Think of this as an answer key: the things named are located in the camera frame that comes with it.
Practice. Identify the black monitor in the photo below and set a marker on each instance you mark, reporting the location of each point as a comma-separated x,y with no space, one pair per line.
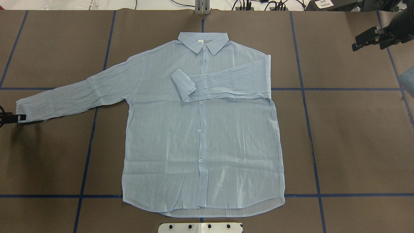
356,5

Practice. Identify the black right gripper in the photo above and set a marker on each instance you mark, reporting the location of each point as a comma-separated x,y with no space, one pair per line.
402,27

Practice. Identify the aluminium frame post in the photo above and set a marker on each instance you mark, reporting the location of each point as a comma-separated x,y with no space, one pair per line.
202,7

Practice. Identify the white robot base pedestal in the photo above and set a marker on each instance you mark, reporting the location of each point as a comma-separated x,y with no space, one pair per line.
215,227

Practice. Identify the light blue button shirt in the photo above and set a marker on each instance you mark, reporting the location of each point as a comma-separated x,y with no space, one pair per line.
202,134

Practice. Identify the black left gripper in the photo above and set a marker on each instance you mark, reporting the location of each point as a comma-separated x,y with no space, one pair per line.
9,117

